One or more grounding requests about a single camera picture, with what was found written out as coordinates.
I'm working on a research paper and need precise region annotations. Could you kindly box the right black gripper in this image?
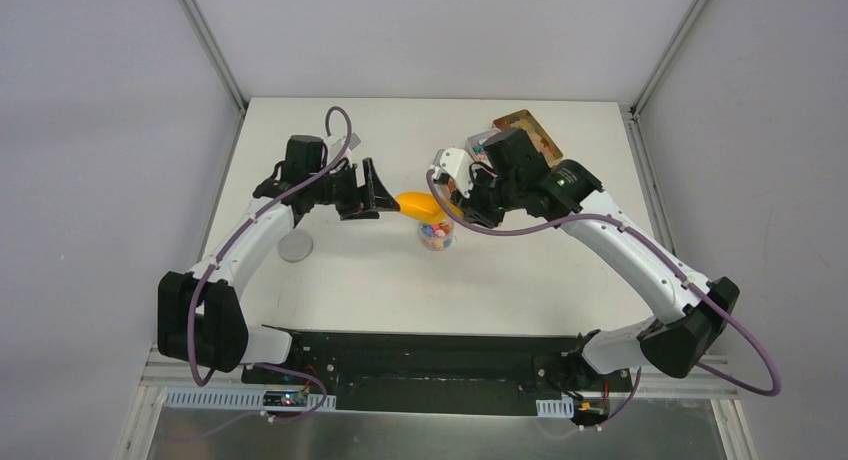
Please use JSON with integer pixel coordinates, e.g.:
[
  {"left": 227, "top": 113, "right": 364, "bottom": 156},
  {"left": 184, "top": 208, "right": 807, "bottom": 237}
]
[{"left": 451, "top": 164, "right": 523, "bottom": 227}]

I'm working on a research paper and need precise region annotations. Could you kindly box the yellow plastic scoop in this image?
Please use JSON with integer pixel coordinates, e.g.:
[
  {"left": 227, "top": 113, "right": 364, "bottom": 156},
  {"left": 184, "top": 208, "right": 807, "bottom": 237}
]
[{"left": 396, "top": 191, "right": 449, "bottom": 224}]

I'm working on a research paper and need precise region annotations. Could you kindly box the clear plastic jar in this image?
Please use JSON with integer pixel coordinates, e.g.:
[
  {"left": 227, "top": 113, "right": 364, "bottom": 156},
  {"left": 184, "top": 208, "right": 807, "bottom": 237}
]
[{"left": 417, "top": 219, "right": 454, "bottom": 251}]

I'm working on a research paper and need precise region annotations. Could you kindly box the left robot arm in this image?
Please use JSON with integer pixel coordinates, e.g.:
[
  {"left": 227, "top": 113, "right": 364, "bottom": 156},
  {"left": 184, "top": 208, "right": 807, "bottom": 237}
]
[{"left": 157, "top": 135, "right": 400, "bottom": 385}]

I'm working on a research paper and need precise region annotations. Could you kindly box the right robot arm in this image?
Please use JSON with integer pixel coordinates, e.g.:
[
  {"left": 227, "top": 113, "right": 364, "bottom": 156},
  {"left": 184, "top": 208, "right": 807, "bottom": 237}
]
[{"left": 433, "top": 128, "right": 739, "bottom": 390}]

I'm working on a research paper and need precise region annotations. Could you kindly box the white tray of star candies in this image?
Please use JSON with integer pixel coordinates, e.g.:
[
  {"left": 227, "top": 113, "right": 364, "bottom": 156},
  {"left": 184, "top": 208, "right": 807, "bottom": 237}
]
[{"left": 465, "top": 128, "right": 500, "bottom": 163}]

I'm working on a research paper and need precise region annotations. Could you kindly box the gold tray of gummies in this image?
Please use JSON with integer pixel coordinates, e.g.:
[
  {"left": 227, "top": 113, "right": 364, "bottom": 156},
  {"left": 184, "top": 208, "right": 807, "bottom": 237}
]
[{"left": 492, "top": 109, "right": 563, "bottom": 166}]

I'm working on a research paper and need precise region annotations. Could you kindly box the clear jar lid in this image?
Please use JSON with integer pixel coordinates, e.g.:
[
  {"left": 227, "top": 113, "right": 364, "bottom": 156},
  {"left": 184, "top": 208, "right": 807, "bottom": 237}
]
[{"left": 277, "top": 229, "right": 314, "bottom": 263}]

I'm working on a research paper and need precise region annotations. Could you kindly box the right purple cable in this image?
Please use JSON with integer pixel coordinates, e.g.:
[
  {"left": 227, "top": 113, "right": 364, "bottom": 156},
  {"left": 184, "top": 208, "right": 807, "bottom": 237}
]
[{"left": 425, "top": 168, "right": 783, "bottom": 438}]

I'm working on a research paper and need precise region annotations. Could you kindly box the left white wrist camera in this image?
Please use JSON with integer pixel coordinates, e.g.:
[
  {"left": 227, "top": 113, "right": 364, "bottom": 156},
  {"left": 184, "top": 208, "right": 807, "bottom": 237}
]
[{"left": 328, "top": 133, "right": 362, "bottom": 157}]

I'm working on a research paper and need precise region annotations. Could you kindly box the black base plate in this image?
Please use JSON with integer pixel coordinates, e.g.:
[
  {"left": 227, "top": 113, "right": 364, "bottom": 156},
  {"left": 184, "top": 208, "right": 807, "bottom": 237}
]
[{"left": 241, "top": 331, "right": 632, "bottom": 416}]

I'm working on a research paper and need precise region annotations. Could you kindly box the aluminium frame rail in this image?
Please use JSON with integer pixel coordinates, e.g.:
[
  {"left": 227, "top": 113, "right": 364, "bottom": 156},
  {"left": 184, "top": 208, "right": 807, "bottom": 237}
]
[{"left": 140, "top": 344, "right": 740, "bottom": 400}]

